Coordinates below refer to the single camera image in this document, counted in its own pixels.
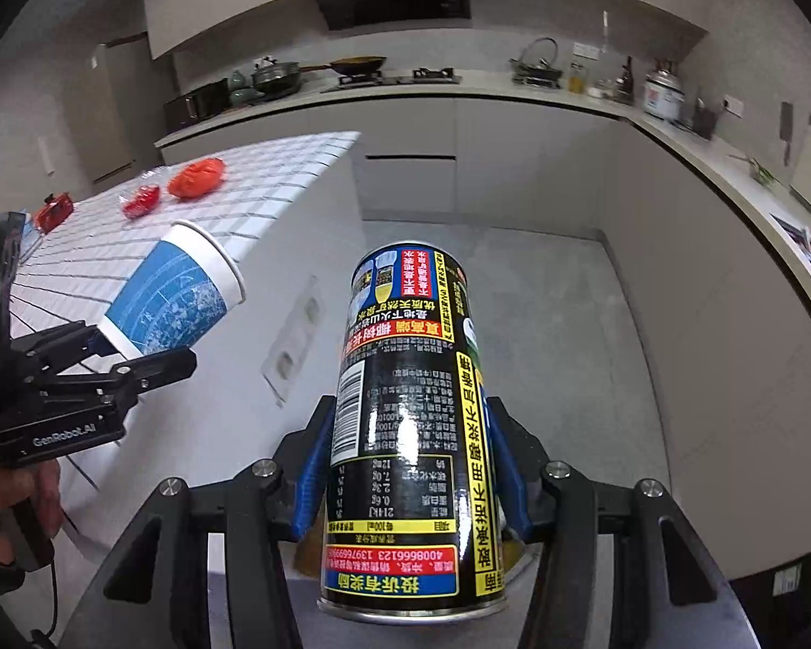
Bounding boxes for green vegetable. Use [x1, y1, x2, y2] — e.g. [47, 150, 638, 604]
[730, 152, 781, 185]

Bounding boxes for red plastic bag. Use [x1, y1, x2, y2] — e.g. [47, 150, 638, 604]
[168, 157, 227, 199]

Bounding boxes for pot with glass lid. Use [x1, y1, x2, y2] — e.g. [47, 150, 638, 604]
[251, 57, 303, 97]

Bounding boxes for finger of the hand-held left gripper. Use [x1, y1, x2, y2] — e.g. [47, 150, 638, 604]
[10, 322, 121, 367]
[34, 349, 198, 415]

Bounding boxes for green ceramic teapot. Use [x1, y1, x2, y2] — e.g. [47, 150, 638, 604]
[226, 69, 254, 107]

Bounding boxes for white striped tablecloth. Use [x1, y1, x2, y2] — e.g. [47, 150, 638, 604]
[6, 131, 362, 386]

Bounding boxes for black printed drink can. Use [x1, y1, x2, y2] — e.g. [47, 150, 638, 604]
[317, 242, 511, 625]

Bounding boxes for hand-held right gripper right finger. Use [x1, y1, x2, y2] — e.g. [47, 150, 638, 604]
[490, 399, 744, 649]

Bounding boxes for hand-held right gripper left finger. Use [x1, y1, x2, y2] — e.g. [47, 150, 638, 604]
[93, 395, 339, 649]

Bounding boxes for clear wrapper with red print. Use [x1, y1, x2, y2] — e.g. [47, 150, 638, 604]
[118, 172, 164, 219]

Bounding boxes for red box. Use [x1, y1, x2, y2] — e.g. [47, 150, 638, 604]
[32, 193, 75, 231]

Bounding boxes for white upper cabinets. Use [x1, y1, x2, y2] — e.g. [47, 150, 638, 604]
[142, 0, 710, 62]

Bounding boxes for black microwave oven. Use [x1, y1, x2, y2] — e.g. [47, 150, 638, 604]
[163, 79, 231, 134]

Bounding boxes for black gas stove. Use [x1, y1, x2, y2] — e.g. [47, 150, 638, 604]
[321, 68, 457, 94]

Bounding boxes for beige refrigerator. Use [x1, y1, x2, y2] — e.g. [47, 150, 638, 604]
[95, 34, 177, 183]

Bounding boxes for white kitchen island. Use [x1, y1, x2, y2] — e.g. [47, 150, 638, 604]
[61, 142, 369, 535]

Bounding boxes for blue paper cup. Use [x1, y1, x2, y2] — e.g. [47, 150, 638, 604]
[104, 220, 246, 361]

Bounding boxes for white kitchen counter cabinets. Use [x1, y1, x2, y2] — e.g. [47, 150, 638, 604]
[154, 77, 811, 582]

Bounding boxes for dark built-in appliance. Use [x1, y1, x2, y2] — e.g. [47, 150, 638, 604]
[728, 547, 811, 649]

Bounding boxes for white rice cooker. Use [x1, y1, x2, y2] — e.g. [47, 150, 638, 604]
[643, 61, 685, 123]

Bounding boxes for black utensil holder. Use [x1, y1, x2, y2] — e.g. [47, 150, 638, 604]
[690, 98, 719, 141]

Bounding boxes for metal kettle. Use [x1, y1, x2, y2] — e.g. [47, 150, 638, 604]
[510, 37, 562, 85]

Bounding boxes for white socket panel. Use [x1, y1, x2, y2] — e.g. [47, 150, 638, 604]
[262, 282, 327, 408]

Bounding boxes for black cable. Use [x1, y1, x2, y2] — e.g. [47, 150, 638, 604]
[30, 547, 61, 646]

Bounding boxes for black wok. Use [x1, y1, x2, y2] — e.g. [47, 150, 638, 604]
[302, 55, 388, 78]

